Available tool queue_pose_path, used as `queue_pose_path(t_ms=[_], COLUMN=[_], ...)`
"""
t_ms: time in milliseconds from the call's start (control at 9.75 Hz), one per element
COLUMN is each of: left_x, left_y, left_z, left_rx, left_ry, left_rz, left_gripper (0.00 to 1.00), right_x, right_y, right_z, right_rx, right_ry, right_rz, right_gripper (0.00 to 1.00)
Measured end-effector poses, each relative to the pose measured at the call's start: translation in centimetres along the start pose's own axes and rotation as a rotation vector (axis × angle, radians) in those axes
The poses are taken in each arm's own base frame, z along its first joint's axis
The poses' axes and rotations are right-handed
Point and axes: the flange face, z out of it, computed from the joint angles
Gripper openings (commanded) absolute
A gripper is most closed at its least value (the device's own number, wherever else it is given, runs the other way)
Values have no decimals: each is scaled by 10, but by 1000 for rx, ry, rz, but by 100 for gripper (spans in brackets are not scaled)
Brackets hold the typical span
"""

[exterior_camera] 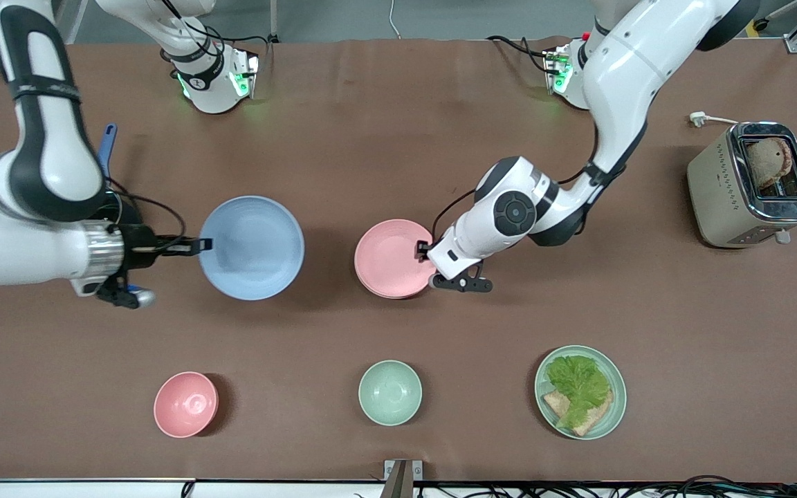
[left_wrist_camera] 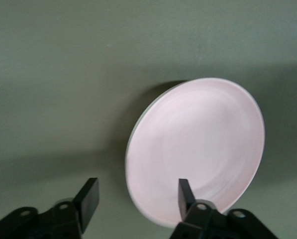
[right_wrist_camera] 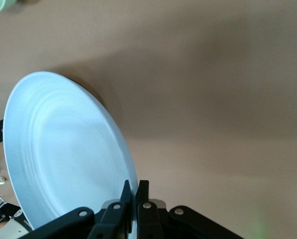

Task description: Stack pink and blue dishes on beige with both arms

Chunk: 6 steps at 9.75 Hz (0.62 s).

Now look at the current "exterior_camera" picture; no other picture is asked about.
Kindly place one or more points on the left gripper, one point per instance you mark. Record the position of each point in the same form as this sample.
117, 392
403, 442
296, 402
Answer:
424, 250

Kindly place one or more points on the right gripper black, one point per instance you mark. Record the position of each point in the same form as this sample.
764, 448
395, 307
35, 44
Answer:
140, 247

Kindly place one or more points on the pink plate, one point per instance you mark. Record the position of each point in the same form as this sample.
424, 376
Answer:
388, 259

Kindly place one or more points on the blue plate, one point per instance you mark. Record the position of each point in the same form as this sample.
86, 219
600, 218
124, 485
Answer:
253, 249

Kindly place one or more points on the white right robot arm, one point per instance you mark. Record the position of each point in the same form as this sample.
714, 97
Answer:
46, 138

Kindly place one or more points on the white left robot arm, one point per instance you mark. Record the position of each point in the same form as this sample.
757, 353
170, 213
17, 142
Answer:
620, 76

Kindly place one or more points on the brown table cover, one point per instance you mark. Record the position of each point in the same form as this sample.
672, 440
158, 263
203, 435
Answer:
398, 138

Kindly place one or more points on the green bowl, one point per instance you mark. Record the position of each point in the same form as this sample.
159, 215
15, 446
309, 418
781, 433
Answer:
390, 392

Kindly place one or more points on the pink bowl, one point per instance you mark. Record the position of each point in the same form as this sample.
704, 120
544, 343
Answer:
185, 404

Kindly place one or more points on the right base connector box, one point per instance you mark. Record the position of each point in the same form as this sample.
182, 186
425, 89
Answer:
246, 76

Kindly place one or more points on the base connector box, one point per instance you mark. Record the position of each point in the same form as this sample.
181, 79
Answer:
556, 69
246, 76

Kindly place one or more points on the green lettuce leaf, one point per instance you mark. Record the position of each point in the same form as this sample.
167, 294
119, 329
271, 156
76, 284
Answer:
578, 384

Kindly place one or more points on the left base connector box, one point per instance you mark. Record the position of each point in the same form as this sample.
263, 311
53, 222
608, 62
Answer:
556, 69

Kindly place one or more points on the brown bread slice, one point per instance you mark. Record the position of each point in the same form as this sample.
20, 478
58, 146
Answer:
596, 417

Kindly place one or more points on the green plate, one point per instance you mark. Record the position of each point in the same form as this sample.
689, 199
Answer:
616, 408

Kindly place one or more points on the beige chrome toaster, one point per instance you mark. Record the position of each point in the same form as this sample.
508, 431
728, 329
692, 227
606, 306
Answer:
717, 187

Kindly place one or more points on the toast slice in toaster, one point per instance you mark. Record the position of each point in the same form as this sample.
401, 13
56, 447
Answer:
766, 160

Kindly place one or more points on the metal bracket at table edge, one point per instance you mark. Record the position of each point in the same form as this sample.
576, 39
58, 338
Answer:
402, 477

